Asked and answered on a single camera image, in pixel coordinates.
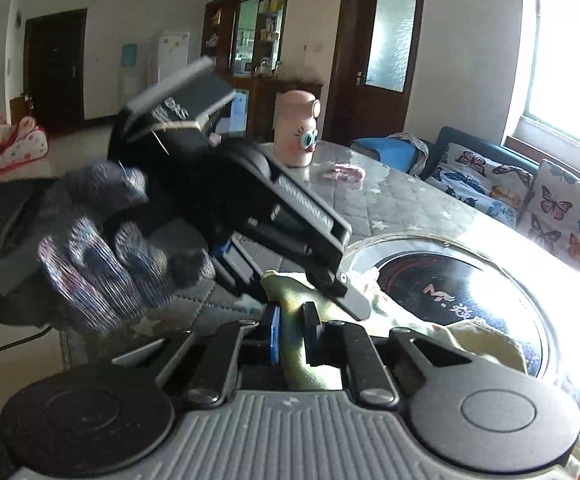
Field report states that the left hand grey glove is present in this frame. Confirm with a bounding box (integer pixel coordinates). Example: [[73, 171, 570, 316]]
[[36, 162, 215, 334]]

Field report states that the window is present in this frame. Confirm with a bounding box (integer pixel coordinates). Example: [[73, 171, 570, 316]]
[[524, 0, 580, 144]]

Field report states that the grey blanket on sofa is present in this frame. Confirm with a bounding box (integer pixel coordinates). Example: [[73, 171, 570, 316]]
[[384, 132, 431, 177]]

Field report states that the pink cartoon bottle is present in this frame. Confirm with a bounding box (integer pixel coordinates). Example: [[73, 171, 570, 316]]
[[273, 90, 322, 168]]

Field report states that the upright butterfly cushion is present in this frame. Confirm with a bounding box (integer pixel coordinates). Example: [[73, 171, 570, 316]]
[[517, 159, 580, 272]]

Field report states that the black cable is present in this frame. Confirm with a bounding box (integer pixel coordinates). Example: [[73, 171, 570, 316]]
[[0, 324, 54, 359]]

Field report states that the lying butterfly cushion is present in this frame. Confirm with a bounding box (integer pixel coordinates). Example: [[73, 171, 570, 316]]
[[426, 143, 534, 229]]

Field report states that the dark wooden side table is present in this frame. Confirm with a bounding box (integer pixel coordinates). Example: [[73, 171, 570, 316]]
[[215, 75, 322, 143]]

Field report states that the blue sofa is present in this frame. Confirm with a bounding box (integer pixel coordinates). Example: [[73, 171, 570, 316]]
[[346, 126, 580, 291]]

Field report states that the white refrigerator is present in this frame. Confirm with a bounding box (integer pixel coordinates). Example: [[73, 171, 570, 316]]
[[154, 32, 189, 82]]

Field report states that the small pink toy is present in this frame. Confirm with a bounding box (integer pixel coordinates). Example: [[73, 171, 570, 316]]
[[320, 164, 366, 188]]

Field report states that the dark wooden door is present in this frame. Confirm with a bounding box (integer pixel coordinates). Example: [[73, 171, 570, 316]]
[[324, 0, 424, 145]]

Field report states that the polka dot baby seat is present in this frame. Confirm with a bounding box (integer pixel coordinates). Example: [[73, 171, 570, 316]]
[[0, 116, 49, 174]]

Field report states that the dark wooden display cabinet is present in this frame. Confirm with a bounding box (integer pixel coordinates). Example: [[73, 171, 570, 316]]
[[200, 0, 288, 92]]

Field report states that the colourful patterned child shirt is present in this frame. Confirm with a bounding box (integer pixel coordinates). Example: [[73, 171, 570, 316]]
[[262, 271, 580, 479]]

